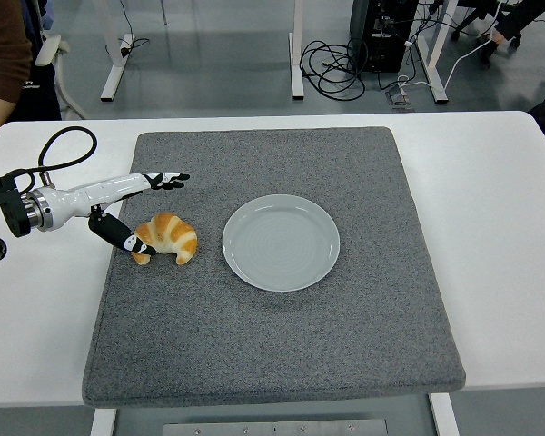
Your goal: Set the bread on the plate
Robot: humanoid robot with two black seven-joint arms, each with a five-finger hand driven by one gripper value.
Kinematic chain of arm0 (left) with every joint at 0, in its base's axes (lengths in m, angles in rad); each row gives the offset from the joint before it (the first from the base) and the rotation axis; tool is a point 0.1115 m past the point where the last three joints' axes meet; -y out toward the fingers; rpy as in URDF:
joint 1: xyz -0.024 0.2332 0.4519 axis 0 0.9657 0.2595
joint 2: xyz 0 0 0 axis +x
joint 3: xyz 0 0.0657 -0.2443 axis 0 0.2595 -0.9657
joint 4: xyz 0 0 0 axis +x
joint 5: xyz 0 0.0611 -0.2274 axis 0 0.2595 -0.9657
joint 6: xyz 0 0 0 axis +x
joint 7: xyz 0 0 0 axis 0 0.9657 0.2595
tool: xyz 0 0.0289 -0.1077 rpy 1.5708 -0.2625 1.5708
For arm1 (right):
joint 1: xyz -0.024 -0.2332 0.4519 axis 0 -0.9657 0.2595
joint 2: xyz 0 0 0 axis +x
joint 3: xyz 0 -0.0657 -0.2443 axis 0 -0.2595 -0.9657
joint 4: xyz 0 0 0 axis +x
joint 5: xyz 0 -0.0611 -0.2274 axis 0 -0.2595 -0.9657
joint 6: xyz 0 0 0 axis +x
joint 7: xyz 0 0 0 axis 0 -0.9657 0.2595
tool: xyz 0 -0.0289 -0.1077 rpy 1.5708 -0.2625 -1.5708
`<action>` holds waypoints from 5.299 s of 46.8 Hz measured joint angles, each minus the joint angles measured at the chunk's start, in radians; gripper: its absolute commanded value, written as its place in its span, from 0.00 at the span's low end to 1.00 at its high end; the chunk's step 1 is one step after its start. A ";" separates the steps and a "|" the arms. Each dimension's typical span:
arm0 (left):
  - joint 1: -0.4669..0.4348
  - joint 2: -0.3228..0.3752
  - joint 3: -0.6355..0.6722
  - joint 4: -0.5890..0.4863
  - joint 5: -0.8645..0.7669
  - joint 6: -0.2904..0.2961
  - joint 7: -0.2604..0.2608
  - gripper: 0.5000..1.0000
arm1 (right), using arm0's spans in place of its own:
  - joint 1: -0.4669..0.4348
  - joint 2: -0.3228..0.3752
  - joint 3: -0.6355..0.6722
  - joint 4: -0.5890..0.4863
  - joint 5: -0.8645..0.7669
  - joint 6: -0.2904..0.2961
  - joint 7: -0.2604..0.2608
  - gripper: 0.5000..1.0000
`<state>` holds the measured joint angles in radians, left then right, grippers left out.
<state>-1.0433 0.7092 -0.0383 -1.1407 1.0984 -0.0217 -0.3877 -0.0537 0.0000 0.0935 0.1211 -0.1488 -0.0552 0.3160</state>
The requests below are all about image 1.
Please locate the black computer tower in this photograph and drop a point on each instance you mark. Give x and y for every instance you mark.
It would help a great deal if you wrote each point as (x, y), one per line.
(381, 32)

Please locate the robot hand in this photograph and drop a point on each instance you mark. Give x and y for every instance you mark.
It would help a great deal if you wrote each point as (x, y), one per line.
(91, 195)

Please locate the grey round plate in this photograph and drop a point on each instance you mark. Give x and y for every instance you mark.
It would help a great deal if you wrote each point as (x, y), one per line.
(279, 245)

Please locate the white desk leg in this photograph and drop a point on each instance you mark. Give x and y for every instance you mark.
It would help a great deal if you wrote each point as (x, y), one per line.
(296, 59)
(436, 54)
(113, 68)

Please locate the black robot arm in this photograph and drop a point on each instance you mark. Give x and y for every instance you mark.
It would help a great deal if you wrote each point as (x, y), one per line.
(11, 206)

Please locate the grey floor socket box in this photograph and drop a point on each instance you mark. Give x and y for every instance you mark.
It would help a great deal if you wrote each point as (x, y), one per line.
(399, 97)

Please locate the grey felt mat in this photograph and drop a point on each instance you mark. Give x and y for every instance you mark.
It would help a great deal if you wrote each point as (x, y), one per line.
(272, 340)

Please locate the black office chair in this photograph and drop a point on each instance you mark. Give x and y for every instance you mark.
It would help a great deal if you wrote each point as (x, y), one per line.
(470, 13)

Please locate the white chair armrest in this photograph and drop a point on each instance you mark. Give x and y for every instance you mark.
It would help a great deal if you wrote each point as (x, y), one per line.
(50, 50)

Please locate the grey metal plate with screws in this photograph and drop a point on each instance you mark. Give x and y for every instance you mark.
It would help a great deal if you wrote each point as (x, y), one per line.
(274, 428)

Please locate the golden croissant bread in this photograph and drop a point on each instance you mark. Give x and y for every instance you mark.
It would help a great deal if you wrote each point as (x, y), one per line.
(172, 231)

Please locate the white table leg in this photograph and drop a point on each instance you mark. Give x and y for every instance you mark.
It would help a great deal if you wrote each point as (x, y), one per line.
(102, 422)
(444, 415)

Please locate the person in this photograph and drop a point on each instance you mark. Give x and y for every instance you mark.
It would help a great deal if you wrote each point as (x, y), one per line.
(4, 45)
(518, 22)

